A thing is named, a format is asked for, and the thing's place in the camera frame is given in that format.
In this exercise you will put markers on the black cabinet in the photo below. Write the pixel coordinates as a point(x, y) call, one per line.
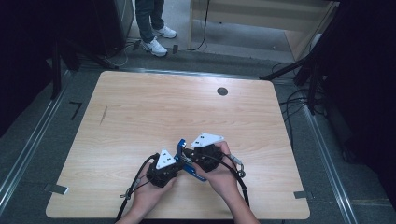
point(115, 25)

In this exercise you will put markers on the light wooden furniture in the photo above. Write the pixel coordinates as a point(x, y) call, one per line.
point(264, 15)

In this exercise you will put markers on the blue stapler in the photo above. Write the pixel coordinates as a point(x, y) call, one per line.
point(180, 149)

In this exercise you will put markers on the dark round table grommet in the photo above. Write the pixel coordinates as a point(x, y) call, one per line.
point(222, 91)

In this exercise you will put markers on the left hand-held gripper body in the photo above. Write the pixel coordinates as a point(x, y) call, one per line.
point(165, 161)

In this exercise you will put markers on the person's left hand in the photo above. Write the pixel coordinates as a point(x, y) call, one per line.
point(149, 197)

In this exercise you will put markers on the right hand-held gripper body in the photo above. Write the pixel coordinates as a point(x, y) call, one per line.
point(205, 140)

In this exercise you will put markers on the metal floor rail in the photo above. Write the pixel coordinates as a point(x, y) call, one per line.
point(31, 143)
point(186, 72)
point(327, 161)

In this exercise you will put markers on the person's right hand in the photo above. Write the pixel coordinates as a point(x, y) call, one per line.
point(222, 182)

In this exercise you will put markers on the grey tape piece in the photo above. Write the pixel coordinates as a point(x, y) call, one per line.
point(56, 188)
point(302, 194)

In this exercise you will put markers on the black metal stand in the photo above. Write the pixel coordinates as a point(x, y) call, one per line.
point(312, 90)
point(56, 71)

